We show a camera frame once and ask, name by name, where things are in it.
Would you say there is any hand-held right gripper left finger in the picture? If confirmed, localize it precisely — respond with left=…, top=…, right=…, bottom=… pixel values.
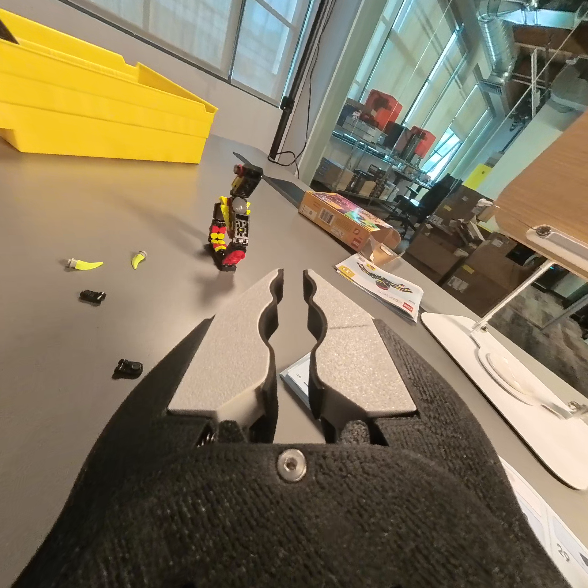
left=168, top=269, right=285, bottom=443

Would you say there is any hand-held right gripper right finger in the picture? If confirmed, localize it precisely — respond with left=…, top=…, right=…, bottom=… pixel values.
left=302, top=269, right=418, bottom=443

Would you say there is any black red yellow lego model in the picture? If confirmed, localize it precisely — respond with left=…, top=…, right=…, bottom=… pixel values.
left=205, top=163, right=265, bottom=273

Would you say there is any yellow plastic bin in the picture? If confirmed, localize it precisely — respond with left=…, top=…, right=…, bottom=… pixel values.
left=0, top=8, right=219, bottom=165

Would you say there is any orange cardboard lego box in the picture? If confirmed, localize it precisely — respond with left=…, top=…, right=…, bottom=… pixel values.
left=298, top=190, right=408, bottom=265

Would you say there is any open instruction booklet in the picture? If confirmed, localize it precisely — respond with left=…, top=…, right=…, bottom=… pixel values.
left=280, top=351, right=588, bottom=588

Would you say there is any closed instruction booklet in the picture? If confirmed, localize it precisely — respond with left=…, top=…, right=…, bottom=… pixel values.
left=334, top=252, right=424, bottom=324

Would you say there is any wooden board on white stand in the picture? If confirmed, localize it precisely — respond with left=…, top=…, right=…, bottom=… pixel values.
left=421, top=112, right=588, bottom=491

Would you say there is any stack of cardboard boxes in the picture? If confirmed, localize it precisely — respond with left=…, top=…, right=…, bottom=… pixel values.
left=408, top=184, right=521, bottom=314

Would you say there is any metal shelf rack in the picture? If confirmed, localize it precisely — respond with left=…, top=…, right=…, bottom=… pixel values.
left=317, top=96, right=443, bottom=204

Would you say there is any black stand pole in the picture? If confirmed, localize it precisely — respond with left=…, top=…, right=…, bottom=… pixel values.
left=267, top=0, right=337, bottom=162

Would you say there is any large grid window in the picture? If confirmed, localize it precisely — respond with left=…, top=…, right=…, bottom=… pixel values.
left=60, top=0, right=319, bottom=107

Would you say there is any dark flat base plate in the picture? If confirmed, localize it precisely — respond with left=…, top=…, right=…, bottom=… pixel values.
left=232, top=151, right=308, bottom=209

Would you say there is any black cable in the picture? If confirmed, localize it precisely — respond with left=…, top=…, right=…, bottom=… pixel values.
left=268, top=69, right=314, bottom=178

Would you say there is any silver ventilation duct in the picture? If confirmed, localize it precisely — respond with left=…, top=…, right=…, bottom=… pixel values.
left=459, top=0, right=521, bottom=93

